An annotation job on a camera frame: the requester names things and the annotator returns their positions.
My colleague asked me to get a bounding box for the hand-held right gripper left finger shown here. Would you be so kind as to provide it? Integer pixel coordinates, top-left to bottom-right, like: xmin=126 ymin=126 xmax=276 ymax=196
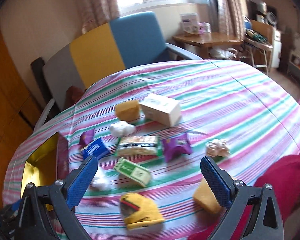
xmin=7 ymin=155 xmax=99 ymax=240

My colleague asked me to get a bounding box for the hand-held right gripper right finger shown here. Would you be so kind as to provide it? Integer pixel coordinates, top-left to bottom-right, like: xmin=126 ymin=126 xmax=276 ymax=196
xmin=200 ymin=156 xmax=284 ymax=240

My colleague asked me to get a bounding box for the dark red gift box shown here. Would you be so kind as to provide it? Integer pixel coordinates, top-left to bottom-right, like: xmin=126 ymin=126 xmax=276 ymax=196
xmin=21 ymin=131 xmax=70 ymax=210

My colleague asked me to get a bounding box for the large purple snack packet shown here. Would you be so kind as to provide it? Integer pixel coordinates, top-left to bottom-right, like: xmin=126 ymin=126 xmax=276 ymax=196
xmin=161 ymin=132 xmax=193 ymax=163

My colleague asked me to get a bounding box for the green-edged cracker packet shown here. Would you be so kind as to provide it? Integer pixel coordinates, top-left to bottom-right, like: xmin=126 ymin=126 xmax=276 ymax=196
xmin=115 ymin=135 xmax=163 ymax=157

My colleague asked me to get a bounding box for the yellow sponge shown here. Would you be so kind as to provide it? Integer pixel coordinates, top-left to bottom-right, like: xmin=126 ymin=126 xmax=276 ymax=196
xmin=192 ymin=179 xmax=224 ymax=214
xmin=115 ymin=100 xmax=141 ymax=123

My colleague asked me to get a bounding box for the beige crumpled paper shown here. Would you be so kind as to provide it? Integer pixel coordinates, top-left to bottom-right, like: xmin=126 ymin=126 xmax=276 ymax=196
xmin=205 ymin=139 xmax=231 ymax=157

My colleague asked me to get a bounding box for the blue tissue packet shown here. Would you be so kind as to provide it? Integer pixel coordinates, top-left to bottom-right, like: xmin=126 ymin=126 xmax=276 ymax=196
xmin=81 ymin=137 xmax=110 ymax=160

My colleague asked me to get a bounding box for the small purple snack packet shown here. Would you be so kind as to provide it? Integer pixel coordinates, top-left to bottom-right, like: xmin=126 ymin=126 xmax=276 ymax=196
xmin=79 ymin=129 xmax=95 ymax=148

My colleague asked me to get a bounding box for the green small box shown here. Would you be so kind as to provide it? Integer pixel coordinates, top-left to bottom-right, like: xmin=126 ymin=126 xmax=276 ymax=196
xmin=113 ymin=157 xmax=152 ymax=188

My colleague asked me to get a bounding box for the white crumpled plastic bag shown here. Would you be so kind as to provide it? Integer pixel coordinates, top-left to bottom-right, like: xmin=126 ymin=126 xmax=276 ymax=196
xmin=109 ymin=121 xmax=136 ymax=138

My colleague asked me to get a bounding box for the yellow striped sock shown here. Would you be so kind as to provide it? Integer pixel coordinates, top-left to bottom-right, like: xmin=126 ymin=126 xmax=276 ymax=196
xmin=120 ymin=193 xmax=165 ymax=230

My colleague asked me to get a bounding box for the red blanket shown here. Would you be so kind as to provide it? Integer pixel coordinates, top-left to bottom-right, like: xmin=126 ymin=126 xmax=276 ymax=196
xmin=187 ymin=146 xmax=300 ymax=240

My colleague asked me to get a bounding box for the dark red cushion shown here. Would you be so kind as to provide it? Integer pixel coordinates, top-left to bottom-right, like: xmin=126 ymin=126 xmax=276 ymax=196
xmin=65 ymin=86 xmax=85 ymax=108

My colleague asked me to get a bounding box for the striped bed sheet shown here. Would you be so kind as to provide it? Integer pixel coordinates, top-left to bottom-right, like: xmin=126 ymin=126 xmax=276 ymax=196
xmin=2 ymin=59 xmax=300 ymax=240

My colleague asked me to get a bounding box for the cream cardboard box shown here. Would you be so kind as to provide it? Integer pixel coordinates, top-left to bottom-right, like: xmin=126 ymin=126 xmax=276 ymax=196
xmin=139 ymin=94 xmax=182 ymax=127

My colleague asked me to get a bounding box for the grey panel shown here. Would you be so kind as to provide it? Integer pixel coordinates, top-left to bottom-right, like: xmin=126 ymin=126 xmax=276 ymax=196
xmin=42 ymin=44 xmax=86 ymax=110

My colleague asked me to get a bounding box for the wooden wardrobe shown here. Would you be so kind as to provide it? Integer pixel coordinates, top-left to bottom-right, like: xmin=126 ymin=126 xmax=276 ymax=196
xmin=0 ymin=12 xmax=44 ymax=210

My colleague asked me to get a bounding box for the yellow panel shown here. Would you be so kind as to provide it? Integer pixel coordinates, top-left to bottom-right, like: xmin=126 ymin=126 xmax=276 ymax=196
xmin=70 ymin=21 xmax=126 ymax=89

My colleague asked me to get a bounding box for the dark low cabinet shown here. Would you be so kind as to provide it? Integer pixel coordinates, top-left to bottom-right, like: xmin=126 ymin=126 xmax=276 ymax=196
xmin=288 ymin=52 xmax=300 ymax=83

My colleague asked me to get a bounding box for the wooden desk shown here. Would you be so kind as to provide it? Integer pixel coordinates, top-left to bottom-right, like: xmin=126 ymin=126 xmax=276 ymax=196
xmin=172 ymin=32 xmax=244 ymax=60

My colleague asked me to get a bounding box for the white small cabinet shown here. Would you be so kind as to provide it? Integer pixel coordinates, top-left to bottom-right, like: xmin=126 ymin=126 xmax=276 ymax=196
xmin=271 ymin=29 xmax=282 ymax=68

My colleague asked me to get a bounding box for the wooden shelf unit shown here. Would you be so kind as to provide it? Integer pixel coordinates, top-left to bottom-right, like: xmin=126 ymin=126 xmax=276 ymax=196
xmin=244 ymin=17 xmax=274 ymax=75

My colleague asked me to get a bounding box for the pink small container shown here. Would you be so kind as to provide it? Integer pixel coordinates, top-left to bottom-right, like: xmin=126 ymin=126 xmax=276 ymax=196
xmin=199 ymin=22 xmax=212 ymax=34

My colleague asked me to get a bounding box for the blue armchair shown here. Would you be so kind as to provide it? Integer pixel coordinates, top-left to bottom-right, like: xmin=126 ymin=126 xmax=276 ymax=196
xmin=110 ymin=11 xmax=203 ymax=69

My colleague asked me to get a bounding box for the white printed carton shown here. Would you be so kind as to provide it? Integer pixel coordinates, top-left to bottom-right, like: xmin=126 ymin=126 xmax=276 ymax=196
xmin=180 ymin=13 xmax=200 ymax=36

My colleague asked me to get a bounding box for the checked curtain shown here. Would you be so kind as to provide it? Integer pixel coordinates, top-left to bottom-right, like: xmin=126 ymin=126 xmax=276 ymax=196
xmin=207 ymin=0 xmax=245 ymax=40
xmin=75 ymin=0 xmax=120 ymax=34

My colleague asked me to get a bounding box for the cluster of small appliances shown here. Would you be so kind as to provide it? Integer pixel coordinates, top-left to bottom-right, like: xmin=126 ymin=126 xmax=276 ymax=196
xmin=250 ymin=0 xmax=278 ymax=25

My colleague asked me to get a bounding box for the white bed rail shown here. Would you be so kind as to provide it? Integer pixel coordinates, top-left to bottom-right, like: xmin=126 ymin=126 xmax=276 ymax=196
xmin=35 ymin=99 xmax=55 ymax=132

